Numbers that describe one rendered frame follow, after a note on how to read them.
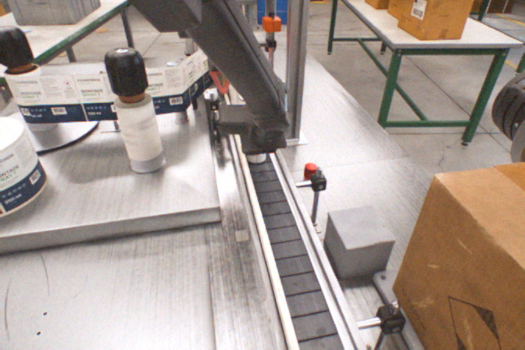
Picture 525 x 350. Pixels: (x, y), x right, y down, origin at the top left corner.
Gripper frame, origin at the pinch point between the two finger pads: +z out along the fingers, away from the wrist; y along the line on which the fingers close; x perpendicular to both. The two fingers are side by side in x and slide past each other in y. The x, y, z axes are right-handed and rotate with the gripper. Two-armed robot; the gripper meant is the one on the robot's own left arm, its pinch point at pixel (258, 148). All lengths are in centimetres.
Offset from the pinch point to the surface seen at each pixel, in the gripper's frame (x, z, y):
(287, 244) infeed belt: 24.2, -11.6, -0.6
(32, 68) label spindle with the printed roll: -35, 10, 57
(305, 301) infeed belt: 33.9, -19.0, -0.1
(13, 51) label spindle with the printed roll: -35, 3, 58
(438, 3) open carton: -98, 67, -133
